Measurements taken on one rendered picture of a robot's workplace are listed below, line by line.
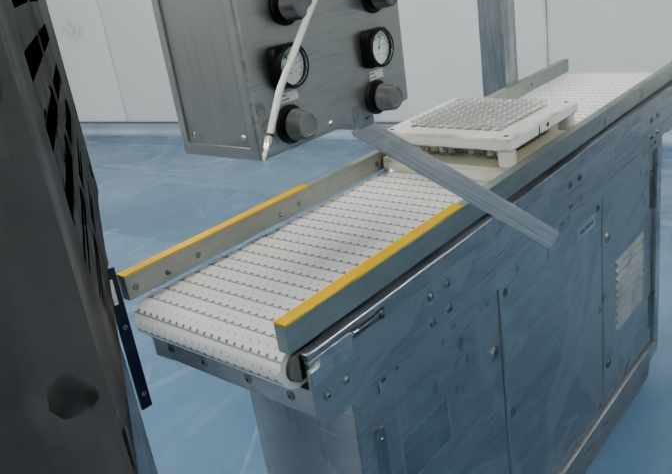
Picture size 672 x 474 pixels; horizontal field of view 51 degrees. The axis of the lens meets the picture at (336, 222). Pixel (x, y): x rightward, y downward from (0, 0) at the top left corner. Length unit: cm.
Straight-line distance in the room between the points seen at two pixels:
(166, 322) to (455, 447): 52
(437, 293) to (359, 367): 17
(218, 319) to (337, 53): 33
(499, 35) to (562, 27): 255
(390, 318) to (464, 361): 31
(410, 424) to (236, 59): 62
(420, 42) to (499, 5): 287
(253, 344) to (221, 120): 26
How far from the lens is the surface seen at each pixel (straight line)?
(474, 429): 121
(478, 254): 99
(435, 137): 115
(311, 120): 60
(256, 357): 75
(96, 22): 624
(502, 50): 163
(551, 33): 419
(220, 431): 206
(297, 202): 107
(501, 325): 121
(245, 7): 58
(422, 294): 89
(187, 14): 62
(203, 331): 81
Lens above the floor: 118
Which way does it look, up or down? 21 degrees down
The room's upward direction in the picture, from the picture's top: 9 degrees counter-clockwise
